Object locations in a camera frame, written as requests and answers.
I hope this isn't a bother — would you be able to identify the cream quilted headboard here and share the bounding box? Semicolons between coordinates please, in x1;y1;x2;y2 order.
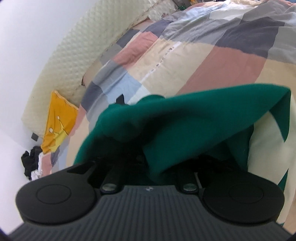
21;0;169;139

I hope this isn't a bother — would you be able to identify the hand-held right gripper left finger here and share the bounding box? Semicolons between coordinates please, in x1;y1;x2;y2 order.
67;159;125;193

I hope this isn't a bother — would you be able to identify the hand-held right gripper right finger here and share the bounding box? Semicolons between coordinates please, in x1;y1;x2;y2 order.
177;157;246;193

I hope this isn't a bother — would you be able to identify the pile of dark and white clothes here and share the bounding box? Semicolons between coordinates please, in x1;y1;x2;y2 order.
21;146;44;181

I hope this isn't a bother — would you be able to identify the yellow crown print pillow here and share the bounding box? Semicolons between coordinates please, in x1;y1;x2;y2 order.
41;90;79;154

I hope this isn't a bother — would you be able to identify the checkered patchwork quilt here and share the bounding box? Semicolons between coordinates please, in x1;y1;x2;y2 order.
50;0;296;176

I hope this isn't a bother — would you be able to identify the green zip hoodie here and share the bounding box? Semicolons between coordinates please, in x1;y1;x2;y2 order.
73;84;293;227

